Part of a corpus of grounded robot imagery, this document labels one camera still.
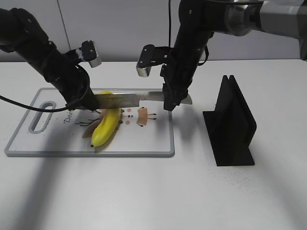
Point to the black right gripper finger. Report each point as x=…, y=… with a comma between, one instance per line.
x=173, y=95

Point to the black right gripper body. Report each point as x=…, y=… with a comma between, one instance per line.
x=183, y=60

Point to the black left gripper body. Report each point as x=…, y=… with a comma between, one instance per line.
x=65, y=74

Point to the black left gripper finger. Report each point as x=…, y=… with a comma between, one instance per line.
x=83, y=99

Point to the yellow plastic banana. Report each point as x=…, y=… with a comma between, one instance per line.
x=106, y=127

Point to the steel knife white handle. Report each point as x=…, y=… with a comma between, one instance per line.
x=126, y=100

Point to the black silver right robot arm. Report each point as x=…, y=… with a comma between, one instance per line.
x=200, y=19

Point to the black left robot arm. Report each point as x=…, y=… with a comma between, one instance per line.
x=20, y=32

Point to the white grey-rimmed cutting board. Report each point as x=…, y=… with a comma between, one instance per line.
x=143, y=131

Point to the black knife stand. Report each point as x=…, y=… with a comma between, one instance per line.
x=231, y=126

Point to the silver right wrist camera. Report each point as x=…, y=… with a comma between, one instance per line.
x=152, y=56

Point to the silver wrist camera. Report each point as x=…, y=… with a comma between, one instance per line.
x=152, y=56
x=89, y=53

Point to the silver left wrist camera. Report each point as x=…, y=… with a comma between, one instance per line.
x=89, y=53

